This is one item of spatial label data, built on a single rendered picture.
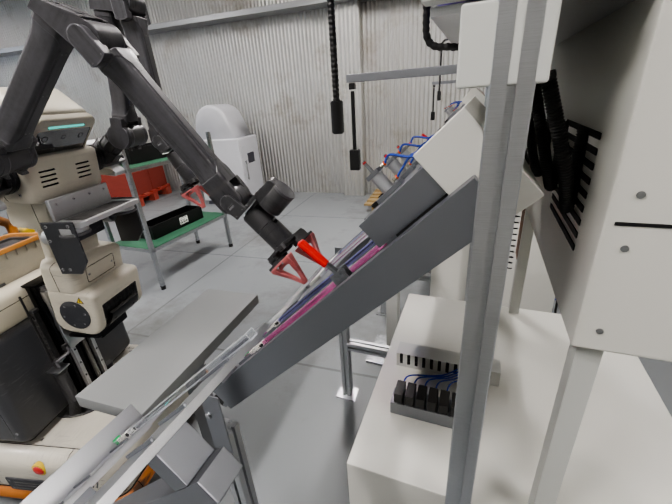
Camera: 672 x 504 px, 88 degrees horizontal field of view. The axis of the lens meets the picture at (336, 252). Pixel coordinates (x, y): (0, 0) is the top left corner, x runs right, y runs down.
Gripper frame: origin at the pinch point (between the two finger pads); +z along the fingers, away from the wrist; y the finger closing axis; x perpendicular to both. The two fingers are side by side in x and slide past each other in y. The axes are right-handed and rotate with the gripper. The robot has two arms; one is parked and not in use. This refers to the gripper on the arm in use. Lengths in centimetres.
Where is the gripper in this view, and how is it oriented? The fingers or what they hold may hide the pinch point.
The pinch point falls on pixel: (312, 270)
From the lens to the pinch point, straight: 81.9
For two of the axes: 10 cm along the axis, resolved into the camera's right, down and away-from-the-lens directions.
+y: 3.5, -4.1, 8.4
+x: -6.1, 5.8, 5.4
